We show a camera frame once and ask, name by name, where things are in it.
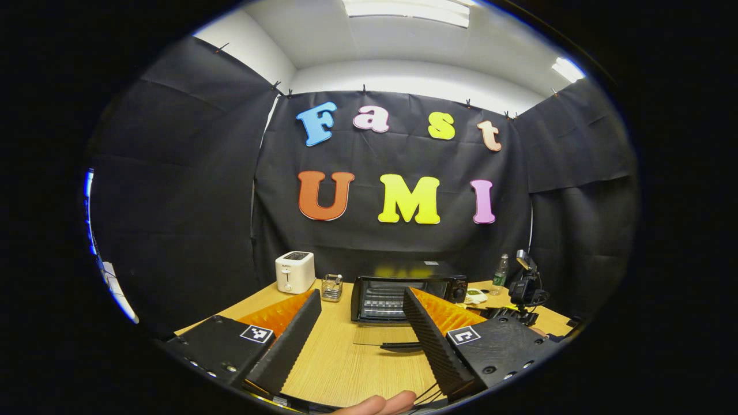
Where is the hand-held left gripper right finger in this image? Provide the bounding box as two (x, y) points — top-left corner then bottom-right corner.
(402, 286), (557, 402)

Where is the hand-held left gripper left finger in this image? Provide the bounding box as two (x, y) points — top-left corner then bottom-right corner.
(164, 288), (322, 396)

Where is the black electric oven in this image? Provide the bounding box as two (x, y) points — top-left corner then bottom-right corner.
(350, 275), (469, 353)

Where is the clear green-label water bottle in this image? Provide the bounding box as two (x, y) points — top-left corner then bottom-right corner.
(491, 253), (510, 297)

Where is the white toaster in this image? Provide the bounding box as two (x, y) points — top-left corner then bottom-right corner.
(274, 251), (317, 295)

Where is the black backdrop cloth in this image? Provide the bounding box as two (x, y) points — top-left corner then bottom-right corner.
(86, 36), (639, 341)

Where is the ceiling light panel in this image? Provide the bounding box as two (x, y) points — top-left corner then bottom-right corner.
(551, 56), (586, 84)
(342, 0), (471, 29)

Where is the small wire basket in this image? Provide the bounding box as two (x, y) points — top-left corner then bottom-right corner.
(321, 273), (344, 303)

